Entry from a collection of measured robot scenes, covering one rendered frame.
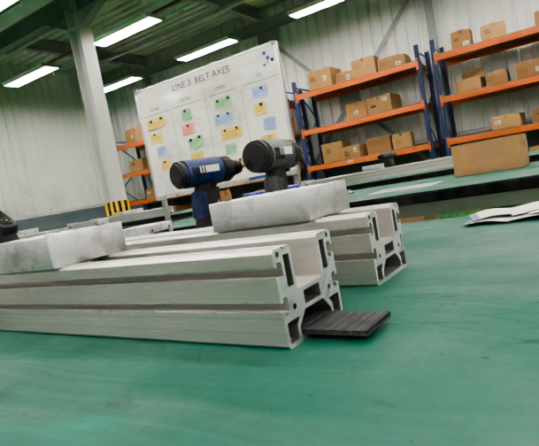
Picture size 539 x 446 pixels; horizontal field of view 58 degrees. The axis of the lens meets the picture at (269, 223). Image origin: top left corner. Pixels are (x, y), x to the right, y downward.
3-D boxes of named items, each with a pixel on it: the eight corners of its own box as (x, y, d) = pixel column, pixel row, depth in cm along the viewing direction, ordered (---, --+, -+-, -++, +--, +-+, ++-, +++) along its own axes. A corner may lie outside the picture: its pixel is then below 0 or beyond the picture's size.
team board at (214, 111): (161, 307, 434) (116, 89, 418) (196, 291, 476) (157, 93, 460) (309, 303, 355) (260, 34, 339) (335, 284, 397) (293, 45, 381)
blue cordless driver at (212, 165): (183, 264, 105) (163, 165, 103) (252, 244, 118) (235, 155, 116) (203, 265, 99) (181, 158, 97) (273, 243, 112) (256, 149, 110)
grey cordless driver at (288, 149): (256, 263, 88) (233, 144, 87) (301, 242, 106) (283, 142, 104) (292, 259, 85) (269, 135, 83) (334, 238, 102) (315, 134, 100)
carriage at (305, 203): (217, 251, 68) (208, 204, 67) (262, 236, 77) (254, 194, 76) (314, 242, 59) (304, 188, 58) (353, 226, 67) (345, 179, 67)
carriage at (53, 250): (-4, 293, 67) (-16, 246, 67) (66, 273, 76) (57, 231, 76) (58, 291, 58) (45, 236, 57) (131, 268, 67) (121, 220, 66)
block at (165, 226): (114, 273, 110) (105, 233, 109) (146, 263, 120) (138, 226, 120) (150, 270, 106) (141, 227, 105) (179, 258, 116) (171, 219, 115)
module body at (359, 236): (25, 295, 102) (16, 256, 102) (67, 282, 110) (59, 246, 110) (378, 287, 55) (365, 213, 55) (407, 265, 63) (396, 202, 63)
